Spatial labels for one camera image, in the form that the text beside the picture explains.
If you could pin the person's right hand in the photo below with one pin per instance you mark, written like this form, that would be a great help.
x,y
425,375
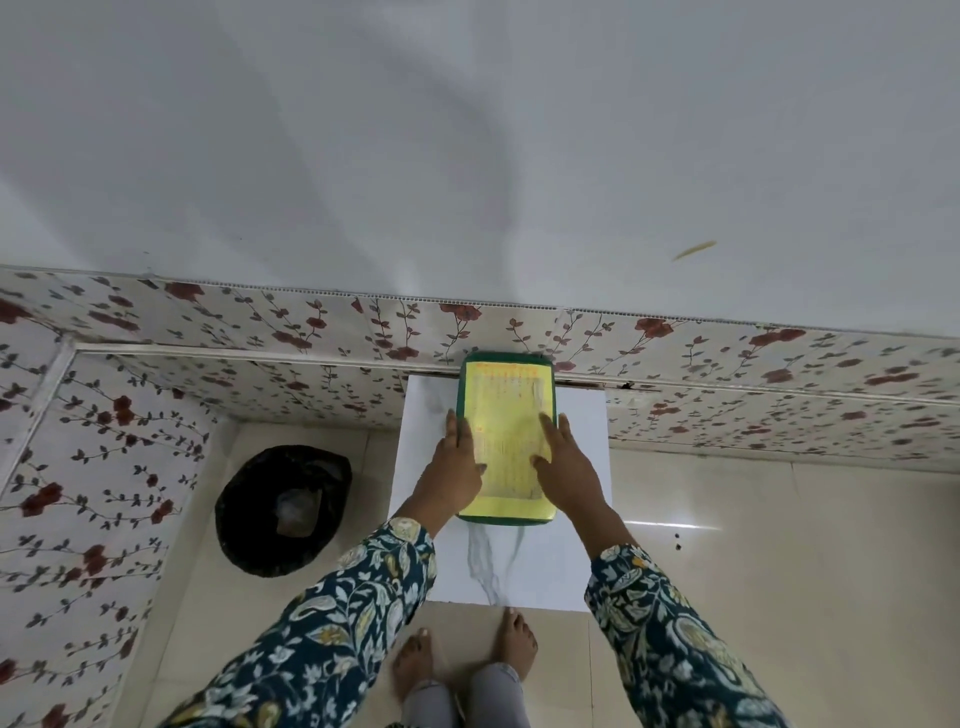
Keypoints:
x,y
571,480

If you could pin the person's left hand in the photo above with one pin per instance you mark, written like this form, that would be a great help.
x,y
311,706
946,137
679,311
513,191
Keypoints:
x,y
448,476

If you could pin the person's right thumb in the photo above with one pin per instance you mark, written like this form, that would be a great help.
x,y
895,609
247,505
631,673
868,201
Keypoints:
x,y
541,462

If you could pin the person's left thumb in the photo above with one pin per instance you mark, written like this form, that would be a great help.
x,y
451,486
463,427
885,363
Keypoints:
x,y
478,474

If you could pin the yellow printed paper sheet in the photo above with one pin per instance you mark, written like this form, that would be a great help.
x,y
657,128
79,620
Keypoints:
x,y
504,435

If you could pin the person's right forearm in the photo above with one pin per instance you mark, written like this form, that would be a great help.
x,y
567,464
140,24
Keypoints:
x,y
660,637

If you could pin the person's left forearm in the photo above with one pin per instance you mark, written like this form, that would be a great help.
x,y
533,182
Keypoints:
x,y
330,630

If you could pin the white marble-pattern small table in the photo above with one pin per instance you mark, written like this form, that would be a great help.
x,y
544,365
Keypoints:
x,y
540,562

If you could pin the green board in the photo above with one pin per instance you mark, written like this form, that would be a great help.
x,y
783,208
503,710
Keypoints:
x,y
507,357

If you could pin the person's right foot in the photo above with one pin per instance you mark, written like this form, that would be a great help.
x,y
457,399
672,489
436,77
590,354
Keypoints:
x,y
517,643

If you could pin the person's foot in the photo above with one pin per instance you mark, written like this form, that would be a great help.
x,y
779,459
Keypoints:
x,y
412,664
517,643

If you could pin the crumpled waste in bin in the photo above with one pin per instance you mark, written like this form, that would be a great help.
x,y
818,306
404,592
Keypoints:
x,y
298,511

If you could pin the person's left foot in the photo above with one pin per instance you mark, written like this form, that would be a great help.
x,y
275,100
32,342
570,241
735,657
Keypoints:
x,y
412,664

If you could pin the person's right grey trouser leg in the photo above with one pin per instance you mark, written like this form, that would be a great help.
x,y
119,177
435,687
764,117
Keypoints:
x,y
495,697

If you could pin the person's grey trouser leg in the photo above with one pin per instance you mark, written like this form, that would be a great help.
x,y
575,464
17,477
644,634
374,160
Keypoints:
x,y
429,709
495,697

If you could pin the black lined trash bin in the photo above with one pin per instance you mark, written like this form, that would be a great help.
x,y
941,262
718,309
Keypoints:
x,y
251,517

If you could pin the person's left grey trouser leg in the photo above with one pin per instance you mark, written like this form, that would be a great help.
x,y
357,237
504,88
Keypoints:
x,y
429,709

